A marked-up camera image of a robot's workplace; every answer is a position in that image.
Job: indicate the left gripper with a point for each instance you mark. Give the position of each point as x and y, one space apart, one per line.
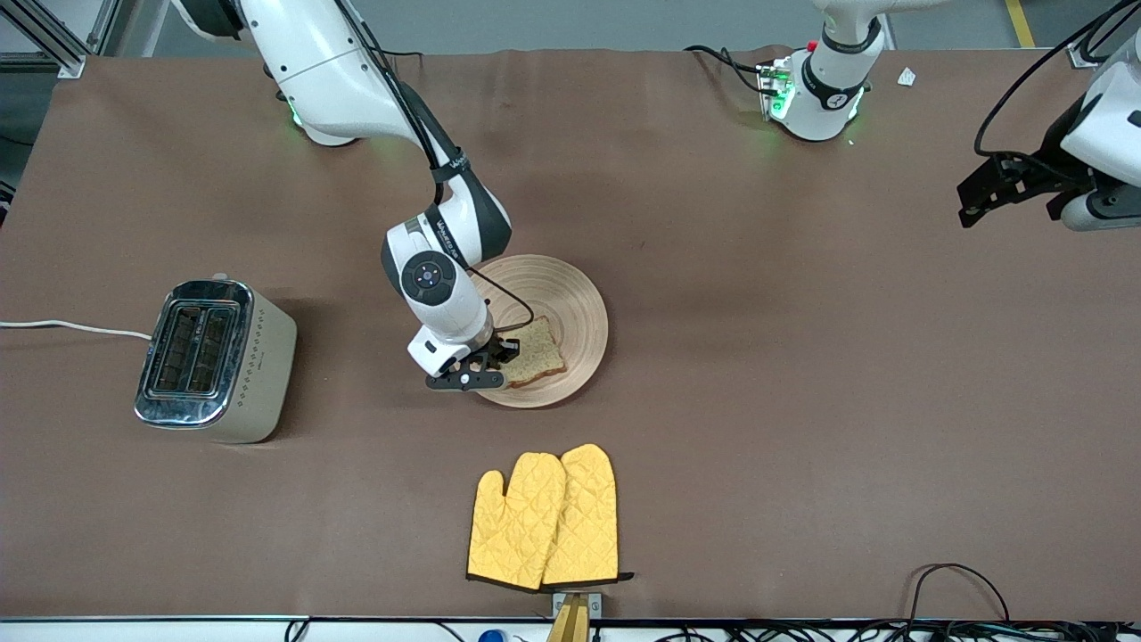
1048 168

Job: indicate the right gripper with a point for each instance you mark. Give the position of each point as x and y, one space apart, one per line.
496 345

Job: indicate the brown bread slice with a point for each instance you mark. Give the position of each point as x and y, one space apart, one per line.
539 352

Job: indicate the round wooden plate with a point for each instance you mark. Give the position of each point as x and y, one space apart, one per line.
570 294

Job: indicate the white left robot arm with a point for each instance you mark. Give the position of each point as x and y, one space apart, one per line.
824 98

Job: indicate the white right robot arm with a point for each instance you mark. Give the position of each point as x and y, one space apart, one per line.
321 71

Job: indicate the silver beige two-slot toaster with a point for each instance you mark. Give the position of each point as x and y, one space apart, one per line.
258 374

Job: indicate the small white paper scrap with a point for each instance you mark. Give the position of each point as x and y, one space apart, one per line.
907 78

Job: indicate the yellow quilted oven mitt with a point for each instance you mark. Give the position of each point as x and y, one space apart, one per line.
517 526
588 517

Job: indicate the brown table cover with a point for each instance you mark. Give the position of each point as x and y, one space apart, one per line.
802 312

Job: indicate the yellow wooden stick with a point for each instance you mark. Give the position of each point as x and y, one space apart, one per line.
570 624

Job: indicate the aluminium frame strut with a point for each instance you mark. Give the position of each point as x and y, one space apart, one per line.
71 64
1081 58

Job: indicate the grey metal clamp bracket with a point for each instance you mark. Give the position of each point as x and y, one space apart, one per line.
595 604

